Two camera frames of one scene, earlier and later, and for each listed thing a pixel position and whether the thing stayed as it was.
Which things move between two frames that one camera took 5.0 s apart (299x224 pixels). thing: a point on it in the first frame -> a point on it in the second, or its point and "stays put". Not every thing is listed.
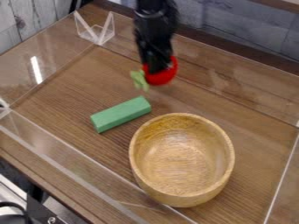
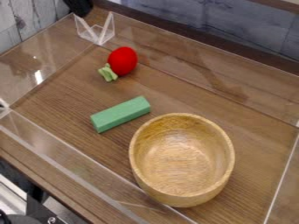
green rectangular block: [119, 114] stays put
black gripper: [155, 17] -> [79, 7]
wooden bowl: [181, 159] stays put
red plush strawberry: [144, 78] -> [123, 59]
